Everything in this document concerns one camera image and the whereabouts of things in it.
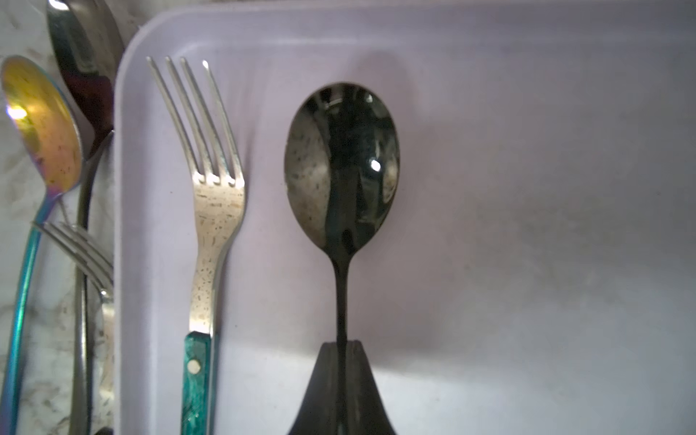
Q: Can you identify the black spoon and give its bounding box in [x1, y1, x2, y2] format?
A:
[284, 83, 400, 434]

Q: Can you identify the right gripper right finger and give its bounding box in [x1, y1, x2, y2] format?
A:
[345, 340, 395, 435]

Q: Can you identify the dark grey spoon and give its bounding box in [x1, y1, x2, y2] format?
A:
[46, 1, 124, 434]

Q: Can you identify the grey marbled handle fork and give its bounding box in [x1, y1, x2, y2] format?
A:
[33, 222, 115, 434]

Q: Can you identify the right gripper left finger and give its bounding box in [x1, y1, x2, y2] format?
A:
[289, 342, 338, 435]

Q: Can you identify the iridescent rainbow spoon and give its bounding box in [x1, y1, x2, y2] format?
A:
[1, 55, 83, 434]

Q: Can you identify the green handle fork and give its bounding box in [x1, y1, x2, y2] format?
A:
[147, 57, 247, 434]

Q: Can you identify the lavender plastic tray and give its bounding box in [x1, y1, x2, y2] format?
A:
[113, 1, 695, 434]

